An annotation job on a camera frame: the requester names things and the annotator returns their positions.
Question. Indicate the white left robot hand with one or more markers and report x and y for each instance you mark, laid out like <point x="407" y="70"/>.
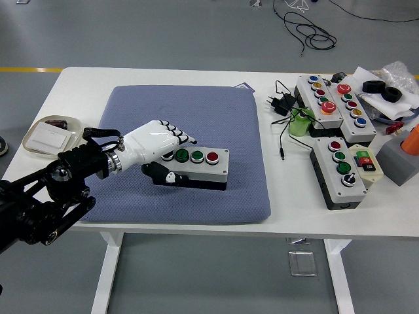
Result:
<point x="147" y="140"/>

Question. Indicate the grey four-button control box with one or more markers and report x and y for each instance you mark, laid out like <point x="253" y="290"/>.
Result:
<point x="347" y="193"/>
<point x="212" y="174"/>

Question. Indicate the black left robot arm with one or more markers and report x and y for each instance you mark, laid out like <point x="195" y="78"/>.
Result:
<point x="82" y="160"/>

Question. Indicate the blue-grey padded mat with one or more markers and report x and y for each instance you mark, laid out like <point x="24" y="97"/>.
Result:
<point x="212" y="114"/>

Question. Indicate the beige shallow tray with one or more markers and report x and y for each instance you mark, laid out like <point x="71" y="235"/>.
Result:
<point x="76" y="131"/>

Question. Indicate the small dark red object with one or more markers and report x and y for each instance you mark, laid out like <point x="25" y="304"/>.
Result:
<point x="55" y="123"/>

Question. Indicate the purple-edged white card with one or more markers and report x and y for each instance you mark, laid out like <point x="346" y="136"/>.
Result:
<point x="247" y="87"/>

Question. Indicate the black power adapter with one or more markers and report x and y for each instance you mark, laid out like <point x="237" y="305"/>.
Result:
<point x="281" y="103"/>

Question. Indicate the white table leg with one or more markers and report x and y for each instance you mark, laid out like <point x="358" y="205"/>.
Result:
<point x="104" y="278"/>
<point x="340" y="278"/>

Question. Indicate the green plastic cup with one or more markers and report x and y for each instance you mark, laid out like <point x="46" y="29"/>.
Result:
<point x="299" y="128"/>

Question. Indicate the small metal floor stand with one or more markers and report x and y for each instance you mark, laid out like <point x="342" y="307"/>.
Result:
<point x="255" y="2"/>

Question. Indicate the metal floor socket plate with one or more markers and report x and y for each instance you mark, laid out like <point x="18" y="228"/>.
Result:
<point x="302" y="264"/>

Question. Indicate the small black device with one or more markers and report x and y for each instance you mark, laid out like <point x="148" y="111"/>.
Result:
<point x="337" y="78"/>

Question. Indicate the white paper sheet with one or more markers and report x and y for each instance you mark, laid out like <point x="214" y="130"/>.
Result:
<point x="389" y="107"/>

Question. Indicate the red knob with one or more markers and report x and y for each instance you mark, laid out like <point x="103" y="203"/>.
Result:
<point x="394" y="127"/>

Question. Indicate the grey block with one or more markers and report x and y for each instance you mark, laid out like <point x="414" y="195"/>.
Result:
<point x="396" y="161"/>

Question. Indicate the clear bubble wrap bag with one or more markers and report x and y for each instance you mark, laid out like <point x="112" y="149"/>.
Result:
<point x="397" y="73"/>

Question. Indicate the orange cylinder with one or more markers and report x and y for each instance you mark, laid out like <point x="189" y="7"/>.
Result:
<point x="412" y="141"/>

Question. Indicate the white wall switch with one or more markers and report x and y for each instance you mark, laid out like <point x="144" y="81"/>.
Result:
<point x="50" y="135"/>

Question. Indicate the cream three-key switch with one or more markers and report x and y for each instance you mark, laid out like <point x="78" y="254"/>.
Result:
<point x="371" y="175"/>

